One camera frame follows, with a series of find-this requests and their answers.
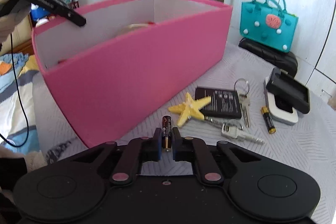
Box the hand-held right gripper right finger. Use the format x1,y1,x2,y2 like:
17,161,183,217
173,128,263,186

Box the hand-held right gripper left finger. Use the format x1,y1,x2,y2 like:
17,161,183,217
71,128,161,186

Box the black gold battery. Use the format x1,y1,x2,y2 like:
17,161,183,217
261,106,277,134
161,115,173,152

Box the pink storage box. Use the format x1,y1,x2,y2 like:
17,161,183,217
31,0,234,148

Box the black charger cradle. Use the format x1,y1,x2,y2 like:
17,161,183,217
266,67,311,115

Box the person's left hand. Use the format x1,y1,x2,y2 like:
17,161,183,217
0,0,33,42

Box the yellow starfish hair clip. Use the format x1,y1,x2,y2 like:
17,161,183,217
168,92,212,127

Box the wooden nightstand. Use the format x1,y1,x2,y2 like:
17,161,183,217
12,0,43,54

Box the black phone battery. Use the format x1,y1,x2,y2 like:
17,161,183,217
195,87,242,119

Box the blue yellow printed blanket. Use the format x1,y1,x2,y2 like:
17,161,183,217
0,52,40,149

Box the white charger tray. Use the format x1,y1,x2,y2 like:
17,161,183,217
263,77,299,125

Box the grey patterned bed cover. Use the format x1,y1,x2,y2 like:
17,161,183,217
33,43,336,214

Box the black suitcase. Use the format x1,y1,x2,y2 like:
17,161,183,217
238,38,299,78

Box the teal handbag with pompoms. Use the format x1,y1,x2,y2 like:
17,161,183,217
239,0,299,53

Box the silver keys on ring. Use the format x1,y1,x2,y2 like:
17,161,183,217
204,116,265,146

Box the black cable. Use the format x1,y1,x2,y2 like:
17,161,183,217
0,32,30,147

